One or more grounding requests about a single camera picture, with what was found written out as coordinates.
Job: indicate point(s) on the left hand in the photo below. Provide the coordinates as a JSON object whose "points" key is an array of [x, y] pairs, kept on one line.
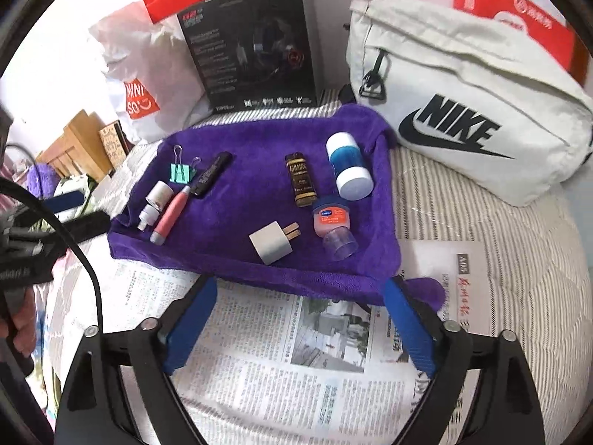
{"points": [[25, 322]]}

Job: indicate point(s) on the teal binder clip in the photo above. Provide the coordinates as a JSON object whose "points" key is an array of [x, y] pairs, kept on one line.
{"points": [[181, 172]]}

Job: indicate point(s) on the black Hecate headset box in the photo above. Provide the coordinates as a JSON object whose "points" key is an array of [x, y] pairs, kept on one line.
{"points": [[254, 54]]}

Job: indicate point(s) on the white tape roll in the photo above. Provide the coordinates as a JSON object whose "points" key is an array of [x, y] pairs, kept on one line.
{"points": [[160, 196]]}

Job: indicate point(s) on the white Miniso plastic bag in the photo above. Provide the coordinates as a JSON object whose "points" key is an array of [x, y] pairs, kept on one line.
{"points": [[150, 74]]}

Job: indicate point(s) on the white Nike bag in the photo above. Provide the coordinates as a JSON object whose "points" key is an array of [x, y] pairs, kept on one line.
{"points": [[471, 93]]}

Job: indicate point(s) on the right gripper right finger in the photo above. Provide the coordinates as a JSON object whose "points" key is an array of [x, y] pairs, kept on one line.
{"points": [[399, 296]]}

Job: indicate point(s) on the newspaper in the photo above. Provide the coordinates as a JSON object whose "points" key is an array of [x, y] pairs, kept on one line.
{"points": [[276, 368]]}

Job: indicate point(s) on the clear plastic cap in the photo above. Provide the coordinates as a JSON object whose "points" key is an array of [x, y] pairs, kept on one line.
{"points": [[340, 243]]}

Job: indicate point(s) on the black rectangular lighter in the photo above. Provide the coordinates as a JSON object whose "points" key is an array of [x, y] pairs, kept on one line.
{"points": [[202, 182]]}

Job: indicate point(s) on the pink utility knife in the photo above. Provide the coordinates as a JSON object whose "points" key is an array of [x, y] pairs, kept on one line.
{"points": [[170, 217]]}

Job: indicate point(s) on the black gold slim box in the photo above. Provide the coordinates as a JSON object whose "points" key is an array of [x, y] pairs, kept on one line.
{"points": [[301, 180]]}

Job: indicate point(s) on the red paper bag right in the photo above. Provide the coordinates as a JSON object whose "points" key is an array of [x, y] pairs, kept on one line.
{"points": [[530, 18]]}

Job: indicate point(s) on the blue and white bottle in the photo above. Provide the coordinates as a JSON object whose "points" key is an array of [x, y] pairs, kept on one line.
{"points": [[353, 179]]}

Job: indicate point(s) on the brown decorated book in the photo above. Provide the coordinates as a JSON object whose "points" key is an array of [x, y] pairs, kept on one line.
{"points": [[115, 143]]}

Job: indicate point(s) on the white charger plug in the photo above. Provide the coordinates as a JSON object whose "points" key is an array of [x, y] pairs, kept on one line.
{"points": [[273, 242]]}

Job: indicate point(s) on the wooden bed headboard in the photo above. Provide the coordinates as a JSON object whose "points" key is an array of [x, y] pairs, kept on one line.
{"points": [[79, 149]]}

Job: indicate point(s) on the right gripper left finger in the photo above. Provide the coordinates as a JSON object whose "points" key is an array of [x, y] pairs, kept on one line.
{"points": [[183, 321]]}

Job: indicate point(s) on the purple plush toy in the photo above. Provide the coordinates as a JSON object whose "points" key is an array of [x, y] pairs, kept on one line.
{"points": [[42, 181]]}

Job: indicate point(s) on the purple towel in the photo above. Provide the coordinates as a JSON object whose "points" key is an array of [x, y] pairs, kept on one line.
{"points": [[212, 233]]}

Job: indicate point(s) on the pink Vaseline jar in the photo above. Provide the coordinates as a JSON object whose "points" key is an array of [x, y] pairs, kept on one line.
{"points": [[330, 213]]}

